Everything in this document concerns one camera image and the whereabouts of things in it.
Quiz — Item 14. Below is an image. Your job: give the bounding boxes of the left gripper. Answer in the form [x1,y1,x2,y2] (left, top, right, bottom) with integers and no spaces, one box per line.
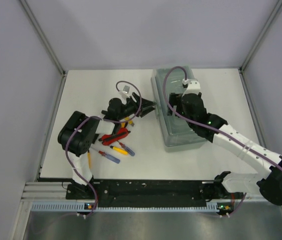
[117,92,156,121]

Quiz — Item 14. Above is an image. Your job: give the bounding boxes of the orange utility knife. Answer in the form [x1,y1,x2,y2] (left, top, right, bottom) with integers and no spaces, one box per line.
[121,122,128,128]

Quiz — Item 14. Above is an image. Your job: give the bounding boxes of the green plastic toolbox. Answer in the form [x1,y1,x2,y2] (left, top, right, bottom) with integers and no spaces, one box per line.
[150,65,208,153]

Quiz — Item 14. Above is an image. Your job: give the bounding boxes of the red black pliers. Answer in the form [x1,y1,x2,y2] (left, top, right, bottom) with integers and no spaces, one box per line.
[98,128,131,146]

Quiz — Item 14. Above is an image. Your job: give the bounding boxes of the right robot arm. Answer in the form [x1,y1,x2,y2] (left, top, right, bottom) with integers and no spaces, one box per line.
[164,92,282,206]

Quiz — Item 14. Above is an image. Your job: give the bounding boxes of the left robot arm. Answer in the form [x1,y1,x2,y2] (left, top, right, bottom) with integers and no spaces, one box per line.
[57,92,156,198]

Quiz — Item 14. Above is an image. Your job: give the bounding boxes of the yellow utility knife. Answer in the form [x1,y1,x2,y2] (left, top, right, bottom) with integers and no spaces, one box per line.
[126,117,135,127]

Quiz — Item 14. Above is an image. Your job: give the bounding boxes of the yellow black screwdriver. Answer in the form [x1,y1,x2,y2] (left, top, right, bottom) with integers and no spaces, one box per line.
[110,145,128,155]

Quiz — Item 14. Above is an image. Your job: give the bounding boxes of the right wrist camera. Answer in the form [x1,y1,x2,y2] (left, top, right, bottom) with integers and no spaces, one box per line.
[182,78,201,95]

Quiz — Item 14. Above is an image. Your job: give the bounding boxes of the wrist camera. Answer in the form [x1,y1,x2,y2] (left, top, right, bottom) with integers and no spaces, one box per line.
[182,78,201,95]
[119,85,130,100]

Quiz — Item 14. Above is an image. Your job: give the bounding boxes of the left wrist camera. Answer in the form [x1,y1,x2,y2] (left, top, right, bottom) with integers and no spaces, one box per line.
[119,85,130,100]

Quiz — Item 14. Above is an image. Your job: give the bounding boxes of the yellow handle screwdriver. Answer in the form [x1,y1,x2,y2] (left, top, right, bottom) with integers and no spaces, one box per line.
[87,150,91,169]

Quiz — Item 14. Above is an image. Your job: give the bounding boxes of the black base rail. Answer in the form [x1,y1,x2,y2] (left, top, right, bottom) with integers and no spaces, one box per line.
[65,179,232,208]

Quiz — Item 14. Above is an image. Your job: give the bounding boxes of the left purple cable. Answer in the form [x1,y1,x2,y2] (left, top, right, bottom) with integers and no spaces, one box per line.
[65,80,143,218]

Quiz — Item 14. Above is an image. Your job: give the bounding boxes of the purple cable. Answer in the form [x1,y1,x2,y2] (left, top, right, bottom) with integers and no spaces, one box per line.
[65,80,143,218]
[162,65,282,218]

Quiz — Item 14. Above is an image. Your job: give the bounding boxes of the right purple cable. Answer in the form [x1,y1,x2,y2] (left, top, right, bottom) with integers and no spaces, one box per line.
[162,65,282,218]

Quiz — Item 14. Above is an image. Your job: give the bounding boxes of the right aluminium frame post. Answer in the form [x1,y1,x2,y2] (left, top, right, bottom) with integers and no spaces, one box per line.
[239,0,282,74]

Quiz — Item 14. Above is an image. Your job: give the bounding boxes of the aluminium frame post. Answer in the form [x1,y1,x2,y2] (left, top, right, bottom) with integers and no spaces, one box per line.
[17,0,66,76]
[239,0,282,74]

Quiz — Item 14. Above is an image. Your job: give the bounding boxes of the grey cable duct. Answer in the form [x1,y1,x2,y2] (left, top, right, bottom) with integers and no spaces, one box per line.
[31,201,232,213]

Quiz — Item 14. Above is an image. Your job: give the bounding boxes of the left aluminium frame post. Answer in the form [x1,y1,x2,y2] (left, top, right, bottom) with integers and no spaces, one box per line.
[17,0,66,76]

